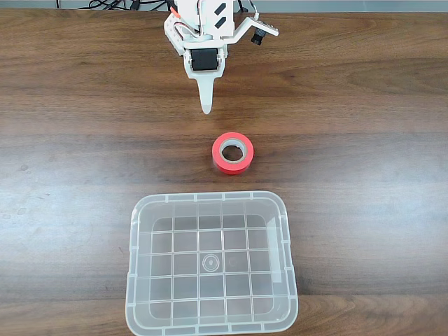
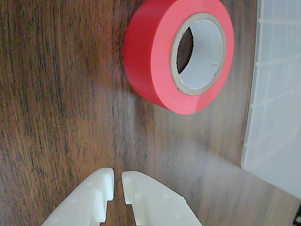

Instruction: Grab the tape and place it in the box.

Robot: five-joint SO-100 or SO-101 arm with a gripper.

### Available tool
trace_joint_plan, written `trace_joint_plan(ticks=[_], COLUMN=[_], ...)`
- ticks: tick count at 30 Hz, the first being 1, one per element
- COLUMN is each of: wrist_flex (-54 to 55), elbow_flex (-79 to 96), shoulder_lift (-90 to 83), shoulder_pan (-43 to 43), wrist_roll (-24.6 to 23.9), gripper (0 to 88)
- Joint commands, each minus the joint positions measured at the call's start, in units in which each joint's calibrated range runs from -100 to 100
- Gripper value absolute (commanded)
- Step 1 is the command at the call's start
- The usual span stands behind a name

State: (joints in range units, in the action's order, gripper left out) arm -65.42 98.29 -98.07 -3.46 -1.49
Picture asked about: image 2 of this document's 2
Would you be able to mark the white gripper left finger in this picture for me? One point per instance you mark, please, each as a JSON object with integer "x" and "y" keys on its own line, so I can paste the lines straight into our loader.
{"x": 89, "y": 200}

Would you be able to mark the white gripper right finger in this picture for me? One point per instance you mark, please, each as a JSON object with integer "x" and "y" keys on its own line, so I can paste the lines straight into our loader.
{"x": 155, "y": 202}

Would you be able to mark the red tape roll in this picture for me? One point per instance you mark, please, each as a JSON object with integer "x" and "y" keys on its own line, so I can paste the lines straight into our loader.
{"x": 145, "y": 58}

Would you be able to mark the clear plastic storage box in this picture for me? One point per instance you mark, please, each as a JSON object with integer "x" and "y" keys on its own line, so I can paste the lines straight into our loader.
{"x": 277, "y": 94}

